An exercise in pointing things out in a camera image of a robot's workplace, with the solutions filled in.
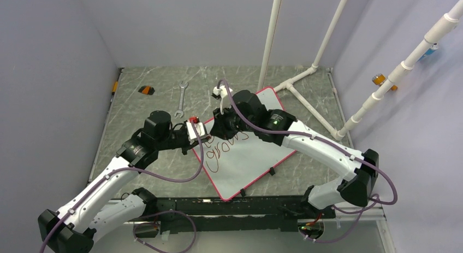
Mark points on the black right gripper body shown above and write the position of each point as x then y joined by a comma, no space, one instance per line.
229,123

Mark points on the yellow black screwdriver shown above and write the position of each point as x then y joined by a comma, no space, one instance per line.
115,85

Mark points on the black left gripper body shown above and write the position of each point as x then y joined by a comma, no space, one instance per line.
178,140

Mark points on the white PVC pipe frame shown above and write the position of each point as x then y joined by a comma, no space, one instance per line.
288,84

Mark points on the white PVC pipe right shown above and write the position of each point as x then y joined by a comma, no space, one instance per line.
442,27

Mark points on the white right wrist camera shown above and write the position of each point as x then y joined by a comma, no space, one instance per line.
221,93

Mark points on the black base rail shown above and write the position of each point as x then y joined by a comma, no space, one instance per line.
211,214

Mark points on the orange black tool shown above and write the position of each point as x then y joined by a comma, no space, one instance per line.
146,90

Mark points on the pink framed whiteboard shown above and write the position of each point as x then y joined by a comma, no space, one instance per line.
233,165

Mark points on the blue wall clip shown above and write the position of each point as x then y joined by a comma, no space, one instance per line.
430,51

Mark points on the orange wall knob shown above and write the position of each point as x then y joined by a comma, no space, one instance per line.
379,79

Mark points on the silver wrench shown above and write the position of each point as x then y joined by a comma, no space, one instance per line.
179,112

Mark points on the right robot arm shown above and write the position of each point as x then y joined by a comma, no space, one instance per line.
244,112

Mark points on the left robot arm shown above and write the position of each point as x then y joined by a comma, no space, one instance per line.
79,224

